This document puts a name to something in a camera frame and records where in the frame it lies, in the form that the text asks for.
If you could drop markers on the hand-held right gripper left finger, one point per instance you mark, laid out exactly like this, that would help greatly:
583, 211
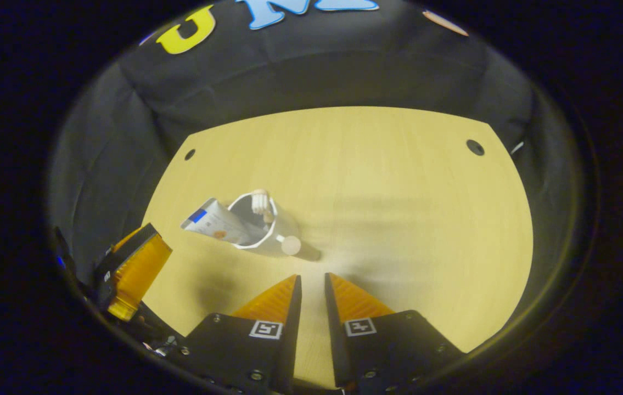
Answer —
292, 329

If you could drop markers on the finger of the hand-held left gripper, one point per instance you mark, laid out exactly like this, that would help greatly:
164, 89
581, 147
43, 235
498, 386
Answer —
135, 269

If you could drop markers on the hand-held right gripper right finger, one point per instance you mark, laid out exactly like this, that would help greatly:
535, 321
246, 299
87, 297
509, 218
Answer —
333, 329

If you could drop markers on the white and blue toothpaste tube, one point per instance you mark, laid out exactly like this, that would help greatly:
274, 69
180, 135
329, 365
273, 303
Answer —
215, 222

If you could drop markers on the white cup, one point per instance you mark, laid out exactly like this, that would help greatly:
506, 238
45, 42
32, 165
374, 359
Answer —
285, 225

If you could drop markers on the white toothbrush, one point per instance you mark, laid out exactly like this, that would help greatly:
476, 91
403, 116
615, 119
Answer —
260, 202

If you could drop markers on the black backdrop cloth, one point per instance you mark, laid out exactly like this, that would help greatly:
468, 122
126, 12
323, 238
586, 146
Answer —
316, 71

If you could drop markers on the small white tag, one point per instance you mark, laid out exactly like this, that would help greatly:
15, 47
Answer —
517, 147

